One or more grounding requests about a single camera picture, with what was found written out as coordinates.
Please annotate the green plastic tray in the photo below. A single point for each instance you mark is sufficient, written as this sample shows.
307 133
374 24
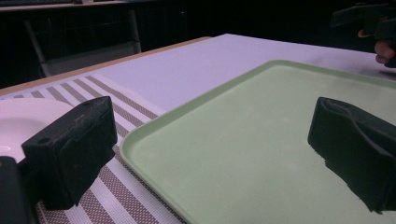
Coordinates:
258 146

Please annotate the grey metal chair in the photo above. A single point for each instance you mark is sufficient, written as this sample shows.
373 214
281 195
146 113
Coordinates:
84 46

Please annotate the striped woven placemat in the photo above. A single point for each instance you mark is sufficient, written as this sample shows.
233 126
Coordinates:
124 189

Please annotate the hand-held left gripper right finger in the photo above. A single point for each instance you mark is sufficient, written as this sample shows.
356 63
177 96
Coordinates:
355 146

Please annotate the white plate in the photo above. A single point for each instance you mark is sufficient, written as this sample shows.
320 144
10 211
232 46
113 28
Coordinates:
18 124

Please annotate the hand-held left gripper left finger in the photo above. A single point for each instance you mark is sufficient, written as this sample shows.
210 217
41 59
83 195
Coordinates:
70 149

